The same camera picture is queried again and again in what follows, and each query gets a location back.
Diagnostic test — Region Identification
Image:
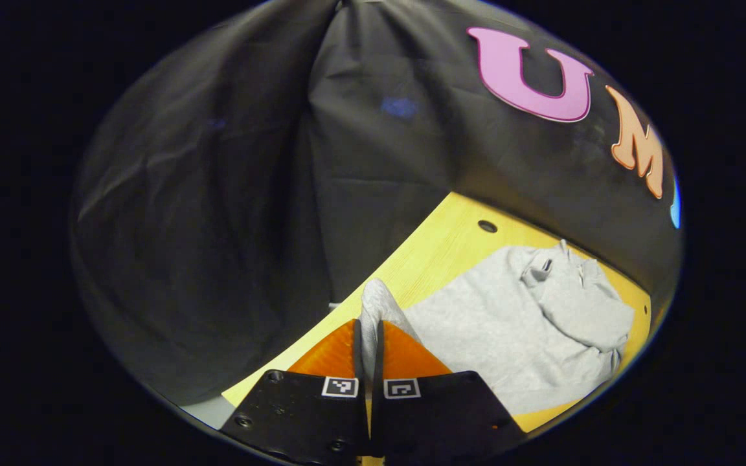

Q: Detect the black backdrop cloth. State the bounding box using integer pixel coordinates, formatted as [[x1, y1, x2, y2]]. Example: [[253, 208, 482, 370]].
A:
[[69, 0, 683, 405]]

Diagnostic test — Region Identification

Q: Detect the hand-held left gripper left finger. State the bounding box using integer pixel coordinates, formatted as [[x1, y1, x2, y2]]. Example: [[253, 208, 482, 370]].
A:
[[220, 318, 371, 465]]

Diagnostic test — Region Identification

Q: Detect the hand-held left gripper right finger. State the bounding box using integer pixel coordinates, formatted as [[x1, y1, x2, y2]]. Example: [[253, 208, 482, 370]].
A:
[[372, 320, 526, 463]]

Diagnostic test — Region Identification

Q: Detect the grey sweatshirt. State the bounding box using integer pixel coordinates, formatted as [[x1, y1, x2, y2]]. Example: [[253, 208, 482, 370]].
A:
[[359, 239, 636, 415]]

